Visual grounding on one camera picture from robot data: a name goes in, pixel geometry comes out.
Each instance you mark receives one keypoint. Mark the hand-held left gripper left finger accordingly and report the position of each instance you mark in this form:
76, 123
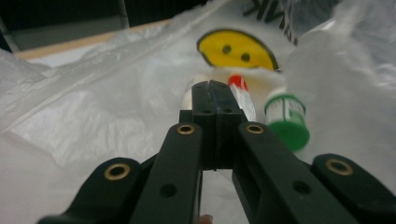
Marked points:
183, 168

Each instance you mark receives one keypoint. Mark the red and white tube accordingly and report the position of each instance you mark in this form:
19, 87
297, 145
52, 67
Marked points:
244, 96

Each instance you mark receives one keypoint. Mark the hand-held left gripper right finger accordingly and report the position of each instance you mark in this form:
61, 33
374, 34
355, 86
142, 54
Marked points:
267, 168

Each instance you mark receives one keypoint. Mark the clear smiley plastic bag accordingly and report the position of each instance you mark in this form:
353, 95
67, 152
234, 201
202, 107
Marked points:
93, 109

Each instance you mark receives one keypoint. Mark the small green and white bottle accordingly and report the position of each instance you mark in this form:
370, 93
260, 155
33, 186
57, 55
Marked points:
288, 121

